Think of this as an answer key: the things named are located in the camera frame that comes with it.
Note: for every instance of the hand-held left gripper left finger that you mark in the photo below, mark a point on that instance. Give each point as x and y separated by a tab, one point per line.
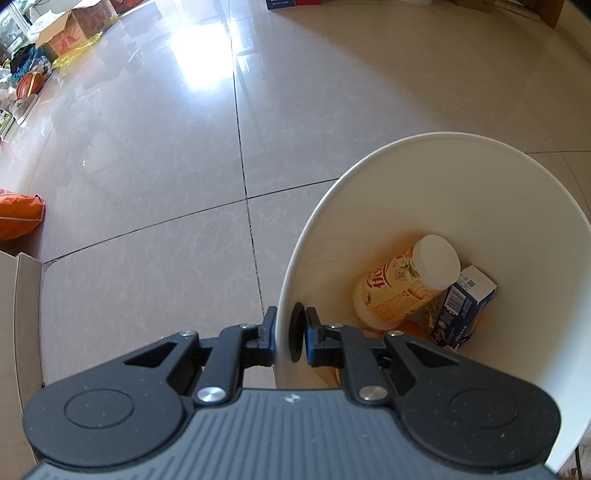
270	332

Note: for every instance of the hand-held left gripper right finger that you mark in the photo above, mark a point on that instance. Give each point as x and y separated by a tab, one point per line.
311	334

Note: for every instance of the cream yogurt bottle white cap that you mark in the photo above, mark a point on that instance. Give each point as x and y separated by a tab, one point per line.
397	290

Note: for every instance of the blue drink carton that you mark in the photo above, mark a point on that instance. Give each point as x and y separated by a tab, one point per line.
461	304

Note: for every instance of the white plastic bin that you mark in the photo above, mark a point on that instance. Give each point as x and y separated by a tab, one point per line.
461	194

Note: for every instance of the plain cardboard box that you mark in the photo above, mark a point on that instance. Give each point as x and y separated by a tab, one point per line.
18	346

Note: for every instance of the orange bag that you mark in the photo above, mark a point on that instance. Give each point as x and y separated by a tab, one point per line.
18	214

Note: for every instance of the small blue box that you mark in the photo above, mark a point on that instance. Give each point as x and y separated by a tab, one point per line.
281	3

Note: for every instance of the yellow plastic bag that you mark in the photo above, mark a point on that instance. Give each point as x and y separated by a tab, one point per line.
76	54

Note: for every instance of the basketball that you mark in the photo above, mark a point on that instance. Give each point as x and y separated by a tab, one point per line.
30	85

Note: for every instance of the open cardboard box red print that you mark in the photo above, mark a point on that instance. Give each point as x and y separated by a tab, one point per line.
69	34

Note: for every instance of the blue cloth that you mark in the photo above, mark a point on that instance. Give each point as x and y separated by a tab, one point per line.
27	60

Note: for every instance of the brown cardboard panel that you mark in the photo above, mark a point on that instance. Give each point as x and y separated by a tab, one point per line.
531	9

